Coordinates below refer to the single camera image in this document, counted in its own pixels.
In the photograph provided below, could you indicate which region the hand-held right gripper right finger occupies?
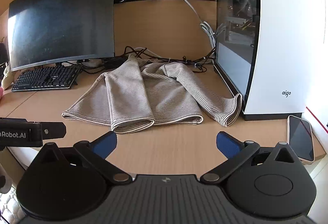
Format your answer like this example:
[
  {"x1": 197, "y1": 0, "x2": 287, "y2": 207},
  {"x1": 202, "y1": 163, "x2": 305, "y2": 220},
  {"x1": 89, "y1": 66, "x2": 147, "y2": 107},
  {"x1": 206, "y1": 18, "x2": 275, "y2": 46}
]
[{"x1": 200, "y1": 131, "x2": 300, "y2": 184}]

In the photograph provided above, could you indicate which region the smartphone in cream case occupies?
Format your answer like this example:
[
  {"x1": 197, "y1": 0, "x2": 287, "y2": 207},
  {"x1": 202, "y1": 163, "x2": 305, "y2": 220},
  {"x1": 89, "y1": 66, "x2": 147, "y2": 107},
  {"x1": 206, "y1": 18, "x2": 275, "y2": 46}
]
[{"x1": 287, "y1": 115, "x2": 315, "y2": 165}]

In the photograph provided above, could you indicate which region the thin white cable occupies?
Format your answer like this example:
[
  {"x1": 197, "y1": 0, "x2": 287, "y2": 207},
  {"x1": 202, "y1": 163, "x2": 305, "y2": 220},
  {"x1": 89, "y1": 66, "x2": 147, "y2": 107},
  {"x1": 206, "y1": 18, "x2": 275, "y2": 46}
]
[{"x1": 129, "y1": 47, "x2": 161, "y2": 59}]

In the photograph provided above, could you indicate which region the white quilted cushion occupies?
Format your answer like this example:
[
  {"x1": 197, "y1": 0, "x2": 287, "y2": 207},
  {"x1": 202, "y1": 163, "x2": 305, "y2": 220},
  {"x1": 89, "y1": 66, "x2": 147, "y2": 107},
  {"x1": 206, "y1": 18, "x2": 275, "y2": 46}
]
[{"x1": 0, "y1": 192, "x2": 20, "y2": 224}]

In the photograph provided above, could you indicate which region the white power cable with plug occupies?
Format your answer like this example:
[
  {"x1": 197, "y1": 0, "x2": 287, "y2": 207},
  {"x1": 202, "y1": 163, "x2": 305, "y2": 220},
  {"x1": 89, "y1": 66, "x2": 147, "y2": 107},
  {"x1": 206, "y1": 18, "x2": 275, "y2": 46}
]
[{"x1": 179, "y1": 0, "x2": 219, "y2": 48}]

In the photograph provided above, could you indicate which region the beige striped garment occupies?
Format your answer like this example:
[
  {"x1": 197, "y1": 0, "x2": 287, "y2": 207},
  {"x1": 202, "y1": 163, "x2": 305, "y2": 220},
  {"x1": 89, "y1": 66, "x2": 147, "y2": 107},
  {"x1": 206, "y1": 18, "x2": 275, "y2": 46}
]
[{"x1": 61, "y1": 57, "x2": 243, "y2": 135}]

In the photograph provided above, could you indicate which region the cream figurine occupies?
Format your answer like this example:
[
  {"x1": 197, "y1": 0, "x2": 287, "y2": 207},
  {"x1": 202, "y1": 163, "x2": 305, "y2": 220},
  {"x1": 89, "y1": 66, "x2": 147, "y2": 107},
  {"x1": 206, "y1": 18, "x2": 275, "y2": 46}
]
[{"x1": 1, "y1": 62, "x2": 13, "y2": 90}]

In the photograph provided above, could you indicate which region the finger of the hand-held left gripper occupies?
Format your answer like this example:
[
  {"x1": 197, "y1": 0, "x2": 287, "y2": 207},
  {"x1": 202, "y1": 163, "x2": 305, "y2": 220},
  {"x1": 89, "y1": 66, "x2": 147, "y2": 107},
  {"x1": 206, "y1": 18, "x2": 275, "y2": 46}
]
[{"x1": 41, "y1": 122, "x2": 67, "y2": 140}]

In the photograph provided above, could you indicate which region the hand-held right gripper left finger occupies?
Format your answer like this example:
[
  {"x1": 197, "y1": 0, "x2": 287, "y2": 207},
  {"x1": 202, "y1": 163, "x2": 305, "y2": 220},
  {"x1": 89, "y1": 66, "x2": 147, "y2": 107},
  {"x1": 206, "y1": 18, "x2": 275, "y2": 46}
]
[{"x1": 32, "y1": 131, "x2": 130, "y2": 184}]

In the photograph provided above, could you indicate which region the black curved monitor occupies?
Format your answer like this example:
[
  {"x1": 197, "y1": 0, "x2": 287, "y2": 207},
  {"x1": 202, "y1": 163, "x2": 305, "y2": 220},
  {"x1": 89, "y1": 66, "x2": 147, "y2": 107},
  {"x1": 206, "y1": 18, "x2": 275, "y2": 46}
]
[{"x1": 8, "y1": 0, "x2": 116, "y2": 72}]

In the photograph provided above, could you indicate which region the white box with red edge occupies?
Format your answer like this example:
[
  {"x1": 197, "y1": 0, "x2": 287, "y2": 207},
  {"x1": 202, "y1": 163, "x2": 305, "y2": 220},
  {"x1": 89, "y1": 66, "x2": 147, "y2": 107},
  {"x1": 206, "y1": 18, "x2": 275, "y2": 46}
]
[{"x1": 306, "y1": 105, "x2": 328, "y2": 135}]

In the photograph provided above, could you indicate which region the bundle of black cables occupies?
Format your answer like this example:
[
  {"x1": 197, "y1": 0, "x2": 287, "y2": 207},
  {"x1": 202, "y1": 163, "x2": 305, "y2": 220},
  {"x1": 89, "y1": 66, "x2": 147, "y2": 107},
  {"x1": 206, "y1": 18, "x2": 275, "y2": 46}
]
[{"x1": 82, "y1": 46, "x2": 216, "y2": 74}]

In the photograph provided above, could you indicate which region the black keyboard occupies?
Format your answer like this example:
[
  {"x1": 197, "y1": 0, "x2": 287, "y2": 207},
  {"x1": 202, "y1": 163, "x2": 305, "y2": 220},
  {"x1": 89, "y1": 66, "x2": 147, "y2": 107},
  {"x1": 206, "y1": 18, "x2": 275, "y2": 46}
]
[{"x1": 11, "y1": 64, "x2": 84, "y2": 92}]

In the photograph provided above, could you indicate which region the computer monitor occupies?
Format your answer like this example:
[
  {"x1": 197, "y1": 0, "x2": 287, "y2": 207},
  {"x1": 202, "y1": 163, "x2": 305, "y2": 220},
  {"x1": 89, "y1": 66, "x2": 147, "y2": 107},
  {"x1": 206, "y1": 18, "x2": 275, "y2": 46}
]
[{"x1": 213, "y1": 0, "x2": 328, "y2": 122}]

